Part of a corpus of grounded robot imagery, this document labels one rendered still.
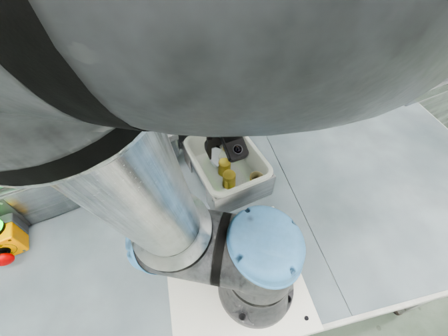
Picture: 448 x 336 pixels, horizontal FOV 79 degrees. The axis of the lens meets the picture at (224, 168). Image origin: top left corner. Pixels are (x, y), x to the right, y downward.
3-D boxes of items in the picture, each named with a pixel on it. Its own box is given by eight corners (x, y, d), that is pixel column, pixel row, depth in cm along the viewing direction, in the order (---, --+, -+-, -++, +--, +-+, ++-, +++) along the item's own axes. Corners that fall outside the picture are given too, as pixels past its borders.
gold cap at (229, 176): (237, 187, 73) (238, 177, 70) (225, 191, 72) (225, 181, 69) (232, 177, 75) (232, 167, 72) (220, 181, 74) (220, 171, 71)
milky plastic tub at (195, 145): (235, 141, 86) (236, 120, 80) (273, 193, 73) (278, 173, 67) (183, 159, 81) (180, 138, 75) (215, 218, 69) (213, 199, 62)
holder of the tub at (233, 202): (227, 132, 90) (227, 113, 84) (271, 194, 74) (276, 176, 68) (178, 149, 85) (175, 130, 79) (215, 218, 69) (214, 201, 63)
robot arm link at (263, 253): (293, 313, 44) (314, 288, 33) (211, 297, 45) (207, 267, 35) (294, 244, 51) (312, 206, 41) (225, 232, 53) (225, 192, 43)
